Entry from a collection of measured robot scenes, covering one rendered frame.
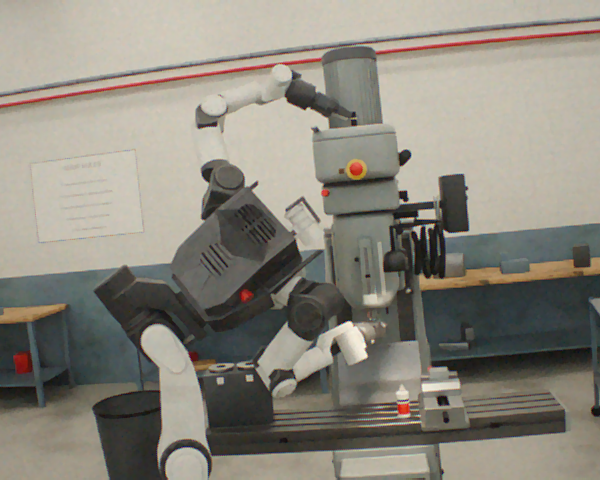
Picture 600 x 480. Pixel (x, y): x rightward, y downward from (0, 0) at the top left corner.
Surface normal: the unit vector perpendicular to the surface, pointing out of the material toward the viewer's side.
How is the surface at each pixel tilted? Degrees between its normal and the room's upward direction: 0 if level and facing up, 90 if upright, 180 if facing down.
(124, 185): 90
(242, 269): 74
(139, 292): 90
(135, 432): 94
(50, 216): 90
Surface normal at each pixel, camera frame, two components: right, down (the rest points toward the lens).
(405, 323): -0.11, 0.07
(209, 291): -0.28, -0.20
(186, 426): 0.24, 0.03
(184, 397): 0.19, 0.45
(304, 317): -0.37, 0.21
